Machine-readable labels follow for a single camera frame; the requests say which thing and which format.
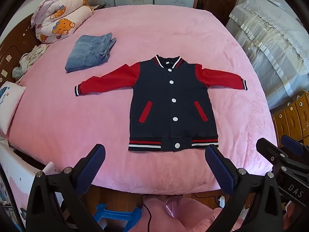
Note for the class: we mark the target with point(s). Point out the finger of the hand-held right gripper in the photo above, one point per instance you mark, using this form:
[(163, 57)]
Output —
[(293, 146), (268, 148)]

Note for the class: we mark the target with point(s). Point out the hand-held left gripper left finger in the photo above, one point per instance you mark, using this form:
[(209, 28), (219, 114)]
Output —
[(93, 166)]

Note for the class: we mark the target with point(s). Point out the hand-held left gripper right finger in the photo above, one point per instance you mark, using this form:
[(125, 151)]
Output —
[(218, 168)]

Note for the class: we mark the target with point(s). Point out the navy and red varsity jacket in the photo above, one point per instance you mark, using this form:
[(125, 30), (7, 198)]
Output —
[(166, 101)]

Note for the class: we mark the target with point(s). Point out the light wooden drawer cabinet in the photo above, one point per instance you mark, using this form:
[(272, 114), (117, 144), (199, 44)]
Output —
[(293, 118)]

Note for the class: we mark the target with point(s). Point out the blue plastic stool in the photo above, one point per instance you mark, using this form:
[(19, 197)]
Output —
[(113, 215)]

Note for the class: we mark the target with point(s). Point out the pink fleece blanket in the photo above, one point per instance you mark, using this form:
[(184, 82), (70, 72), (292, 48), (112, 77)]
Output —
[(72, 116)]

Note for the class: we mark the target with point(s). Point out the person's pink fleece clothing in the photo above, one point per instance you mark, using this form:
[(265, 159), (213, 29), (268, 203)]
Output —
[(183, 215)]

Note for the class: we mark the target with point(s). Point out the white and pink box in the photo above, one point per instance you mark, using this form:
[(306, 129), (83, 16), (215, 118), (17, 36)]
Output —
[(14, 181)]

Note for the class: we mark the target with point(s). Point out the white printed pillow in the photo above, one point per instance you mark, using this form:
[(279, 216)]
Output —
[(8, 106)]

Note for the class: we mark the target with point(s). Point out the white lace covered furniture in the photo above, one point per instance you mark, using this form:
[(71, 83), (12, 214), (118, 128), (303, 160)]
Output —
[(270, 41)]

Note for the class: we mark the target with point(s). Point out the folded blue denim jeans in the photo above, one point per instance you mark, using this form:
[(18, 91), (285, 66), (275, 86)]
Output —
[(87, 54)]

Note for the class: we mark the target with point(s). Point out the crumpled cream cloth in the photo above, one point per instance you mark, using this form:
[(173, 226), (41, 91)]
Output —
[(30, 58)]

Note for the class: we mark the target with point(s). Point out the dark wooden headboard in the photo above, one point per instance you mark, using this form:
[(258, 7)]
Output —
[(17, 43)]

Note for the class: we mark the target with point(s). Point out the bear print pink quilt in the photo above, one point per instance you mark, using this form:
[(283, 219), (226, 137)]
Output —
[(60, 19)]

